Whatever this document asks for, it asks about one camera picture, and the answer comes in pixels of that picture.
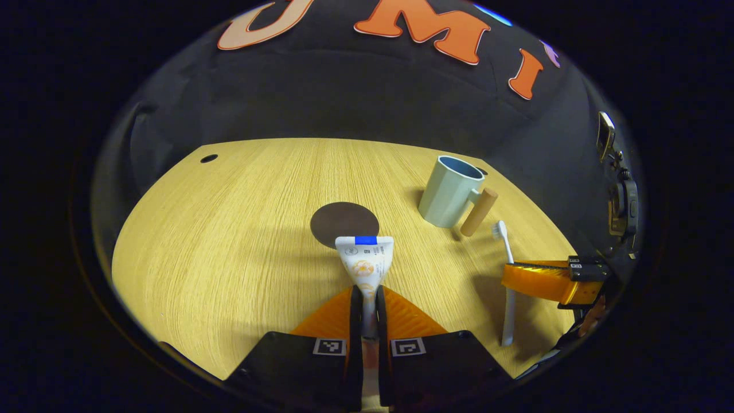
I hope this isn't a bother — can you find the pale green cup wooden handle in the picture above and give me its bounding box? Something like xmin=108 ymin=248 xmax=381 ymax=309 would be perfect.
xmin=418 ymin=155 xmax=498 ymax=237

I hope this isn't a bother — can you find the black backdrop cloth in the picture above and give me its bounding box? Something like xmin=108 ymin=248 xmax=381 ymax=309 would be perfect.
xmin=92 ymin=0 xmax=643 ymax=276

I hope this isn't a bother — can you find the white toothpaste tube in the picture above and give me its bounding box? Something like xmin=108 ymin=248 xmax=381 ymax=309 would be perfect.
xmin=335 ymin=236 xmax=395 ymax=411

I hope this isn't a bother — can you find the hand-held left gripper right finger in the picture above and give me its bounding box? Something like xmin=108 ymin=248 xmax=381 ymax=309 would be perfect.
xmin=376 ymin=285 xmax=514 ymax=411

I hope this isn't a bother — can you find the white toothbrush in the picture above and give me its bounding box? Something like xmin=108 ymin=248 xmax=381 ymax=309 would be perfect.
xmin=491 ymin=220 xmax=517 ymax=347

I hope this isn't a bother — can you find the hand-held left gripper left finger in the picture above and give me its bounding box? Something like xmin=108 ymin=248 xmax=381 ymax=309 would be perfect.
xmin=227 ymin=285 xmax=365 ymax=411

